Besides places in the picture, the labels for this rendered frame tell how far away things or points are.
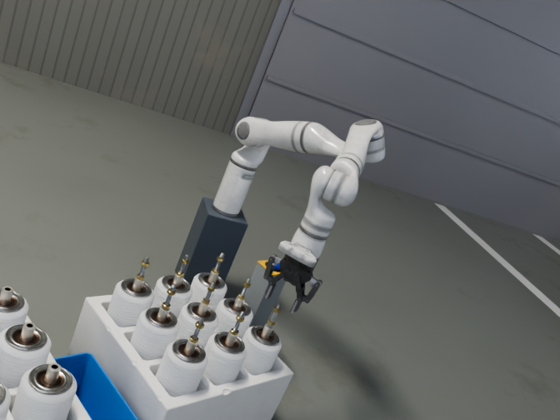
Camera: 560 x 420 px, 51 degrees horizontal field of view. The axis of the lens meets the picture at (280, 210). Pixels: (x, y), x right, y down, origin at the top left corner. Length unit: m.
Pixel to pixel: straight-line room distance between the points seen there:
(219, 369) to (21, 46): 2.88
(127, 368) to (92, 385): 0.11
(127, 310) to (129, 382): 0.17
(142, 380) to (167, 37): 2.82
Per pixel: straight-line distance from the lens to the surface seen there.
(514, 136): 4.91
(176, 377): 1.30
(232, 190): 1.87
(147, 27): 3.84
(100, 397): 1.42
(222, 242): 1.92
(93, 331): 1.49
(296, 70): 3.99
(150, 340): 1.36
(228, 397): 1.39
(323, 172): 1.28
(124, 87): 3.91
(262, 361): 1.46
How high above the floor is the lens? 1.01
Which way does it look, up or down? 19 degrees down
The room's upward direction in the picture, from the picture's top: 23 degrees clockwise
